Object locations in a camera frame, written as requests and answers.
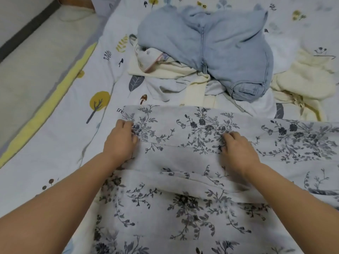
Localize person's left forearm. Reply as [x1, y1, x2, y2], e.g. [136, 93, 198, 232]
[0, 153, 125, 254]

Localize bed with leaf print bedding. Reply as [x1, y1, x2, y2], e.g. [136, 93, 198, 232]
[0, 0, 339, 254]

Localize person's right hand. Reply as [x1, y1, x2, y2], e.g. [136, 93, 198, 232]
[220, 131, 261, 178]

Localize person's left hand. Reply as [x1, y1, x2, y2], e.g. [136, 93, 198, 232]
[102, 119, 141, 167]

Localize white wardrobe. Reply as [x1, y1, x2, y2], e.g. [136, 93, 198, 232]
[0, 0, 59, 64]

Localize white nightstand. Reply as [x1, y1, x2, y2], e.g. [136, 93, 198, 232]
[90, 0, 123, 18]

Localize light blue denim jeans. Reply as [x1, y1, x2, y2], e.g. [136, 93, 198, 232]
[137, 5, 274, 102]

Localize person's right forearm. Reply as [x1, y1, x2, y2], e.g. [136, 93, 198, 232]
[241, 161, 339, 254]

